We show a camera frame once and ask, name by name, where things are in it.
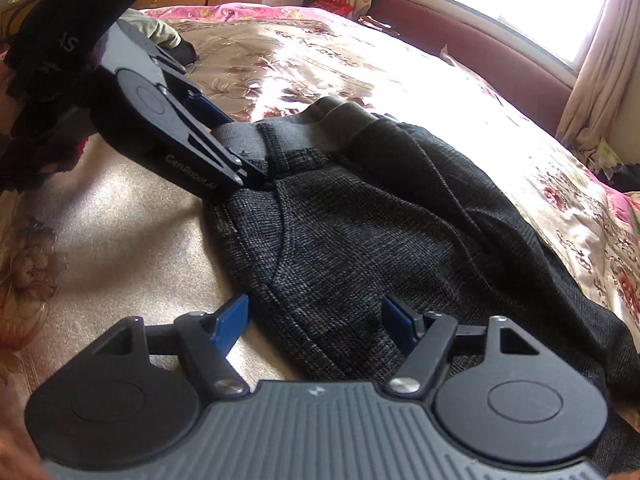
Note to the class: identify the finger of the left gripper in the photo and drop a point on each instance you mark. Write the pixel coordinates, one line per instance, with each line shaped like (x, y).
(252, 177)
(205, 111)

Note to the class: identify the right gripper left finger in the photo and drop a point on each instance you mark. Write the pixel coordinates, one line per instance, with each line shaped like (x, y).
(202, 341)

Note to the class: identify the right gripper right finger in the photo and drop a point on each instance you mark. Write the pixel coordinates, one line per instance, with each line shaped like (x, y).
(428, 342)

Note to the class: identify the dark grey knit pants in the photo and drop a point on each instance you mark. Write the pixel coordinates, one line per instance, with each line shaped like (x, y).
(360, 207)

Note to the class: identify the folded olive green garment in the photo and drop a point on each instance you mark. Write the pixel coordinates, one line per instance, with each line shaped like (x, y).
(163, 35)

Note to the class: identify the floral satin bedspread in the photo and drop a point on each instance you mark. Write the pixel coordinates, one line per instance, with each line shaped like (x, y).
(116, 411)

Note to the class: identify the red shopping bag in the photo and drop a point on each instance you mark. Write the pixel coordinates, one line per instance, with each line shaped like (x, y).
(338, 7)

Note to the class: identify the maroon upholstered window bench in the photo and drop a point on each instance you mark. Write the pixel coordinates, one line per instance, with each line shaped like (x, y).
(528, 86)

